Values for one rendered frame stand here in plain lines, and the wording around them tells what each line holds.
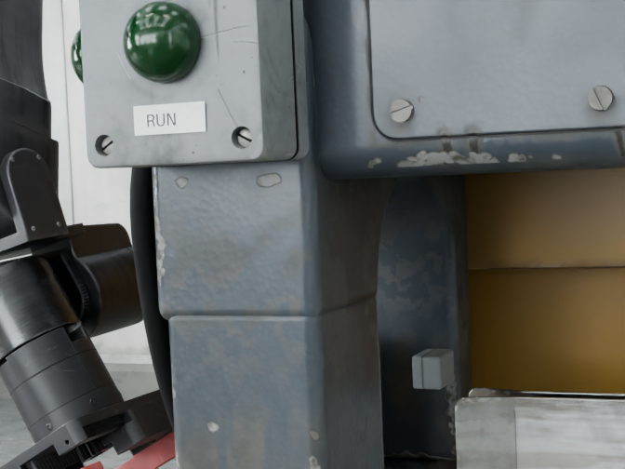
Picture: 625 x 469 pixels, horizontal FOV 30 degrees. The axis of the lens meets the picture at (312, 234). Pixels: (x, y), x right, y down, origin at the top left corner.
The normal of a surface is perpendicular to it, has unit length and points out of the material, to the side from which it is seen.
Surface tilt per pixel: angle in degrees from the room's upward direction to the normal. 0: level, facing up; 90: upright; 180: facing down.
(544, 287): 90
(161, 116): 90
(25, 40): 73
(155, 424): 60
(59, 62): 90
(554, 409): 90
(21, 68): 66
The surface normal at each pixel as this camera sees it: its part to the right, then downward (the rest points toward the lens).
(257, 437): -0.37, 0.07
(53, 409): -0.21, -0.06
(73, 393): 0.24, -0.31
